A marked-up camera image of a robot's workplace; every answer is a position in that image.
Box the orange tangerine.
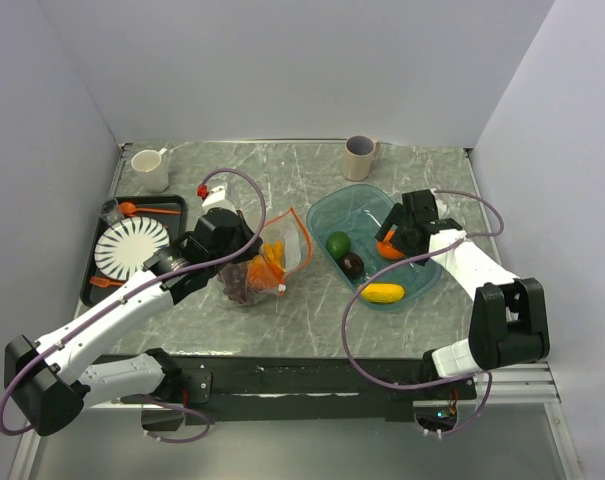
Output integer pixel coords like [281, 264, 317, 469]
[376, 229, 405, 261]

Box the purple grape bunch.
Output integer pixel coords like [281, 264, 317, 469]
[218, 263, 255, 306]

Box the small orange pumpkin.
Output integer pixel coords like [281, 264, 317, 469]
[246, 259, 279, 290]

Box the clear zip top bag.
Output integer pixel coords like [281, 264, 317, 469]
[217, 208, 312, 306]

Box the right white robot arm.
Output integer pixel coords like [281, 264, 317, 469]
[376, 190, 550, 398]

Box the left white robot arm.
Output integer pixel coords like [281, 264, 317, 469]
[2, 208, 262, 436]

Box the black tray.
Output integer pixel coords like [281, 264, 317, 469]
[80, 195, 187, 307]

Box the dark avocado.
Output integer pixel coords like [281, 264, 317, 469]
[338, 252, 365, 279]

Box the green lime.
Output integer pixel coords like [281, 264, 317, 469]
[325, 231, 351, 261]

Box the beige mug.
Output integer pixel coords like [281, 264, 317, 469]
[342, 135, 380, 182]

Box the orange plastic spoon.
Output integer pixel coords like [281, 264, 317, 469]
[119, 202, 180, 216]

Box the white cup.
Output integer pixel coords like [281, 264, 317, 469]
[131, 148, 169, 193]

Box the white striped plate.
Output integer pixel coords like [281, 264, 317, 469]
[93, 217, 170, 281]

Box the clear small glass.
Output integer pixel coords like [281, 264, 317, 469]
[100, 197, 125, 226]

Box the orange plastic fork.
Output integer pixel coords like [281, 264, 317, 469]
[89, 276, 124, 288]

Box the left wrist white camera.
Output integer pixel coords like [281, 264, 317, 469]
[197, 183, 235, 212]

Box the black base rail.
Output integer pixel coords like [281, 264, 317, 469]
[148, 348, 477, 422]

